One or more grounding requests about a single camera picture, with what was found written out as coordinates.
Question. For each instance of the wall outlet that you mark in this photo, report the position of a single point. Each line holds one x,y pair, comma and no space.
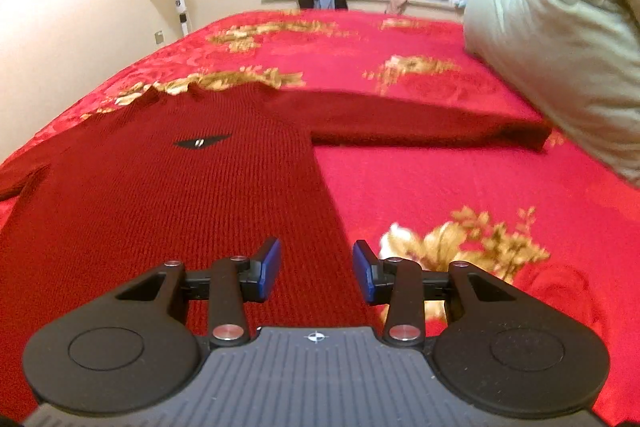
159,37

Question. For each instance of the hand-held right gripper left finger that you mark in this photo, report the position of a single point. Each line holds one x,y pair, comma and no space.
270,267

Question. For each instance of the dark red knit sweater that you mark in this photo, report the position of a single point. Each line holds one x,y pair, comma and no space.
175,207

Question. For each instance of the red floral blanket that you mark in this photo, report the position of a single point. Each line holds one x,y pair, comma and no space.
450,172

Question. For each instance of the white windowsill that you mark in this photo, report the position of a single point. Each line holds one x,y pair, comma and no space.
280,2

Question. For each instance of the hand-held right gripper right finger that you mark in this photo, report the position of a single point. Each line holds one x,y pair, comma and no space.
361,272

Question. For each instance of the pale green pillow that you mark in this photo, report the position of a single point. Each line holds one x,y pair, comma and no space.
560,42

